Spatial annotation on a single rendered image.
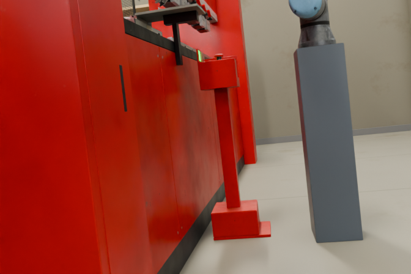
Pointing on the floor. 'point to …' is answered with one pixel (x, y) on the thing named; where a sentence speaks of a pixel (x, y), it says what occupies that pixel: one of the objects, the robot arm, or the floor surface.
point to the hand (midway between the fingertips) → (160, 3)
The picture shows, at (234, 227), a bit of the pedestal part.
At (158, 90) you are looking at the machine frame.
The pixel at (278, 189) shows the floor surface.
